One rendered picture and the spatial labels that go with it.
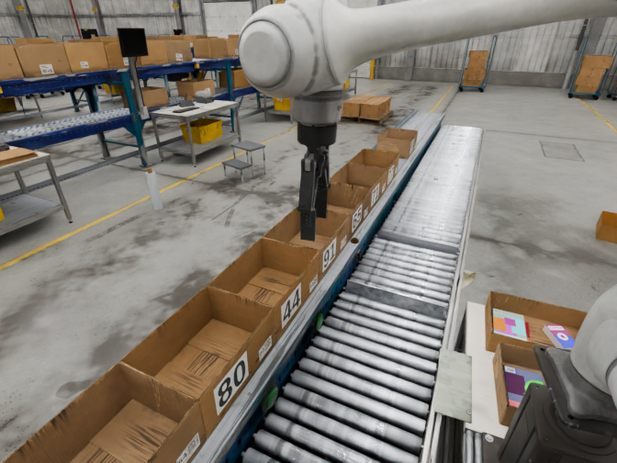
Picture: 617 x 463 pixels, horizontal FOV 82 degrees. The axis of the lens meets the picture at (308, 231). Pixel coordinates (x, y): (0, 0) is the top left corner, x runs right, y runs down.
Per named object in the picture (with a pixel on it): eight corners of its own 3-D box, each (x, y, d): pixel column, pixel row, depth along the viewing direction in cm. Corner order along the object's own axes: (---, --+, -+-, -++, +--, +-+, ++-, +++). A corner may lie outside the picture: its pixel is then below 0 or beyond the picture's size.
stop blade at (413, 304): (441, 321, 163) (444, 307, 158) (346, 294, 180) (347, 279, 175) (441, 321, 163) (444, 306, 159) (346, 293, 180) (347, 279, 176)
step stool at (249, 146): (223, 176, 524) (219, 147, 503) (249, 168, 557) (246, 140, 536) (241, 184, 501) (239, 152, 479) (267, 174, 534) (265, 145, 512)
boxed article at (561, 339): (560, 355, 142) (563, 348, 140) (542, 330, 153) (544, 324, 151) (577, 355, 142) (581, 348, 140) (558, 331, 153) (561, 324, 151)
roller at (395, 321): (443, 344, 153) (446, 336, 150) (331, 310, 172) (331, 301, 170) (445, 337, 157) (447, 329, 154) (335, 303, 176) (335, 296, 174)
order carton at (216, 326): (207, 439, 100) (197, 400, 91) (131, 399, 111) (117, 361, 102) (276, 342, 131) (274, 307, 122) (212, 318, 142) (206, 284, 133)
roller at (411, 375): (435, 393, 132) (437, 385, 130) (308, 347, 152) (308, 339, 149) (437, 383, 136) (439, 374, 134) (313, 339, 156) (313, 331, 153)
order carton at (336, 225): (319, 283, 161) (319, 252, 153) (263, 267, 172) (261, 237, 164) (348, 242, 192) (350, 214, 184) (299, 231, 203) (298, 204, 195)
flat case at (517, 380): (540, 377, 131) (541, 373, 130) (551, 423, 116) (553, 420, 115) (499, 366, 135) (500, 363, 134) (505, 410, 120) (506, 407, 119)
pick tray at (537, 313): (598, 381, 131) (609, 363, 126) (485, 350, 144) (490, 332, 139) (580, 330, 154) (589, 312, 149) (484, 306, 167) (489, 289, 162)
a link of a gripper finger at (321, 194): (314, 188, 79) (314, 186, 79) (313, 217, 82) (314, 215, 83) (327, 189, 78) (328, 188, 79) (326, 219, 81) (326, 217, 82)
